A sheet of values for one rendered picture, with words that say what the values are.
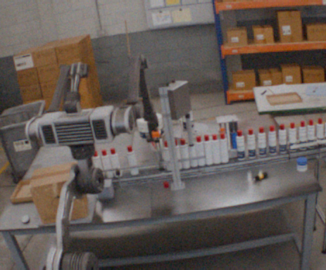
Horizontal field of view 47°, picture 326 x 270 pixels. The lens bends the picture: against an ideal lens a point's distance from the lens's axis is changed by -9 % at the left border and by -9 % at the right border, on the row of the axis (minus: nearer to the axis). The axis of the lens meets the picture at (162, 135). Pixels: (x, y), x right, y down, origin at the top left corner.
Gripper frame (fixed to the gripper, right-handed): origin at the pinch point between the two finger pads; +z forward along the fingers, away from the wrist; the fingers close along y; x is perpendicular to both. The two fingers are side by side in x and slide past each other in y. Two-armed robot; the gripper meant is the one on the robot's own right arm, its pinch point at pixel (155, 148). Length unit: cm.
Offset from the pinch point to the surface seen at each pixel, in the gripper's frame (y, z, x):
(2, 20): 300, -88, -489
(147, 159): 8.5, 13.6, -12.3
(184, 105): -22.7, -33.6, 16.8
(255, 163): -65, 16, 11
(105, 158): 32.7, -2.3, 9.2
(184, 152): -18.2, 1.5, 9.1
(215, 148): -39.0, 1.6, 8.5
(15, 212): 100, 17, 35
